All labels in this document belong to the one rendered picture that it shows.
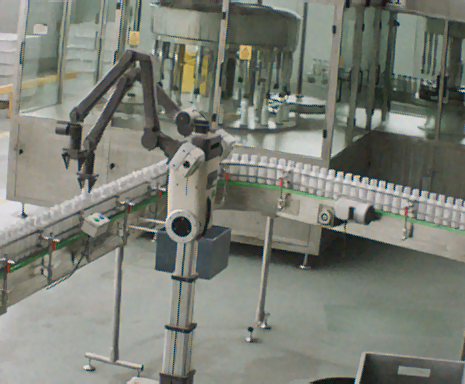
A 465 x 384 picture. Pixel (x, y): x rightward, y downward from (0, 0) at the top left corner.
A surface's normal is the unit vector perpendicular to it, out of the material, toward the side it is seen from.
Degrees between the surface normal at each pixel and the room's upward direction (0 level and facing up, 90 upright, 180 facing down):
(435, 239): 91
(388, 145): 90
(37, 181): 90
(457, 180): 90
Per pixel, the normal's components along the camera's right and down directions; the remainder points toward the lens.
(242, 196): 0.10, 0.21
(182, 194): -0.33, 0.35
